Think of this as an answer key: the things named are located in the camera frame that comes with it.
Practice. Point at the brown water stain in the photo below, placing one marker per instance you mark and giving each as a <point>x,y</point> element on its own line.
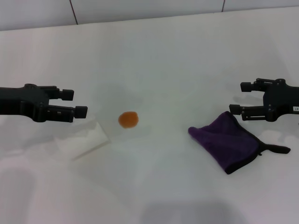
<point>128,119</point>

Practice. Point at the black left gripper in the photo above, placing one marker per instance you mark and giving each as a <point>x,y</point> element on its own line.
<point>21,101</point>

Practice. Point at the white paper cup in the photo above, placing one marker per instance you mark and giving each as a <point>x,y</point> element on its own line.
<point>86,138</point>

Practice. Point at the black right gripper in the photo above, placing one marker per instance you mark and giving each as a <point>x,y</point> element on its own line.
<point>282,100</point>

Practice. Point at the purple rag with black trim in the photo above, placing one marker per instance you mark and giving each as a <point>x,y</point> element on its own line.
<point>226,144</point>

